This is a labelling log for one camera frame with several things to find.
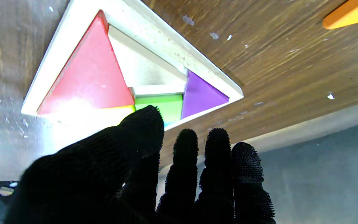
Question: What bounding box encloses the orange tangram parallelogram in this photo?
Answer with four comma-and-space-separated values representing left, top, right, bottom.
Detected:
323, 0, 358, 30

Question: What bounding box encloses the square wooden tangram tray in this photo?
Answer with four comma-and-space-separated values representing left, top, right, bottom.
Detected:
21, 0, 245, 132

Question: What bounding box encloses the large red tangram triangle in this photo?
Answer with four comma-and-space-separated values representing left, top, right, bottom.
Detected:
37, 10, 135, 115

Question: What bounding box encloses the large yellow tangram triangle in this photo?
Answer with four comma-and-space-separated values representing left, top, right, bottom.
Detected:
38, 105, 136, 140

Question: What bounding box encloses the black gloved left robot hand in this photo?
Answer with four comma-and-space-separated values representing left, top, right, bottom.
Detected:
5, 105, 276, 224

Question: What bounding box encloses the purple tangram triangle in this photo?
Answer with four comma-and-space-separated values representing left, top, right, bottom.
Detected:
181, 70, 230, 120

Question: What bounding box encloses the green tangram square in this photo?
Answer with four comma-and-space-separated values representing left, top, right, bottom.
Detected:
134, 94, 184, 125

